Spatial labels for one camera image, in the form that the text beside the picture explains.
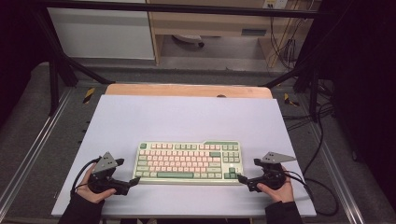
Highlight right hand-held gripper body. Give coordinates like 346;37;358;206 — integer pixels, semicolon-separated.
247;151;298;193

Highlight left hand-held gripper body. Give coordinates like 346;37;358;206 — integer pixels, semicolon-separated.
88;151;131;196

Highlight green and pink keyboard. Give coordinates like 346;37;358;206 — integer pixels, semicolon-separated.
133;140;245;187

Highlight person's right hand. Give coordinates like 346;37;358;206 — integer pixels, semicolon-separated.
256;167;295;204

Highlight person's left hand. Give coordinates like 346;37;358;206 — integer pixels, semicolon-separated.
76;162;117;205

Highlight yellow clamp right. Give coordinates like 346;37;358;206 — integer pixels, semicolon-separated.
283;92;301;107

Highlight yellow clamp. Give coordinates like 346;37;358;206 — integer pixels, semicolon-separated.
82;87;96;105
283;92;301;107

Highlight yellow clamp left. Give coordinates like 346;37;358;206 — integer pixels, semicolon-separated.
82;87;96;105

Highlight white board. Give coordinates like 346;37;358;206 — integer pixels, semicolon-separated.
50;94;318;218

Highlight wooden table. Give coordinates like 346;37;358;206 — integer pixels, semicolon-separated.
105;82;274;100

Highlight white cabinet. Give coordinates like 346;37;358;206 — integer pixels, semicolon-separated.
47;0;156;61

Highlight office chair base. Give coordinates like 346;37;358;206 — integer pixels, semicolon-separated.
172;34;206;49

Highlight light wooden desk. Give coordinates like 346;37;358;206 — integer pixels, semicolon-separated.
145;0;322;68

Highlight white power socket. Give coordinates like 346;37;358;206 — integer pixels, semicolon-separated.
262;0;290;10

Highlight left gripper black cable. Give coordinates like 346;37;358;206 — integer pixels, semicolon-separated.
70;156;103;198

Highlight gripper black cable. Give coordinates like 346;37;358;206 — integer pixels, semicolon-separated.
282;168;340;217
70;156;103;198

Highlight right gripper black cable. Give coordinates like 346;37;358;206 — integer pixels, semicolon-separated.
282;168;340;217

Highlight aluminium floor rail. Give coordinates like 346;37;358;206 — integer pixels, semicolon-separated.
309;122;367;224
0;88;75;216

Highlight black floor cables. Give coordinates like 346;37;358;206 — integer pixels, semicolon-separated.
281;78;335;176

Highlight black metal frame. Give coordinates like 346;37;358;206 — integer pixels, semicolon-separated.
29;0;335;123

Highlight bundle of hanging cables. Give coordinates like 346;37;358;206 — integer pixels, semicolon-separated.
268;8;302;71

